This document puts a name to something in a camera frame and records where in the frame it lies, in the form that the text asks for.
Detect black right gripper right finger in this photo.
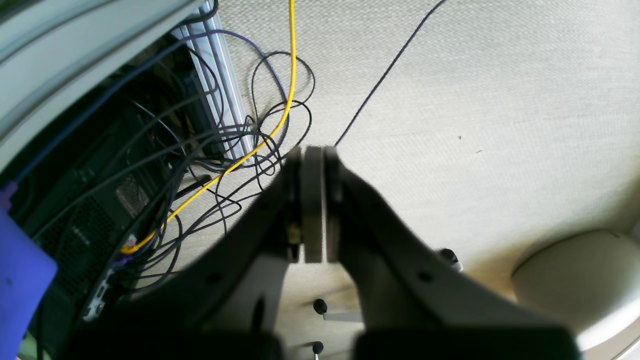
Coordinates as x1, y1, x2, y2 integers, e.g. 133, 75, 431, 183
324, 146, 582, 360

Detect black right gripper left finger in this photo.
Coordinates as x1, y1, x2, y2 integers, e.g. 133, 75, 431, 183
60, 146, 302, 360

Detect white round chair base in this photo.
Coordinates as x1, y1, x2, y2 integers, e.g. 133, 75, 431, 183
511, 230, 640, 351

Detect black computer case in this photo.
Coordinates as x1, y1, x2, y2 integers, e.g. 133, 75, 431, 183
1, 34, 220, 360

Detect blue purple panel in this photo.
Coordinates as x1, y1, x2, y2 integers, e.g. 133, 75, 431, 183
0, 181, 58, 360

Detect yellow cable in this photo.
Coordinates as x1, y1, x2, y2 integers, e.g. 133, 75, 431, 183
121, 0, 297, 254

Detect tangled black cables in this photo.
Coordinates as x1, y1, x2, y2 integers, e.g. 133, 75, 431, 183
125, 30, 316, 281

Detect aluminium frame rail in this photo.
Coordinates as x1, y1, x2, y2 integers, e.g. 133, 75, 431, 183
171, 0, 254, 162

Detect thin black floor cable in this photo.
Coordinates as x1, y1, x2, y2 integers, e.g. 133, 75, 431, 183
334, 0, 447, 147

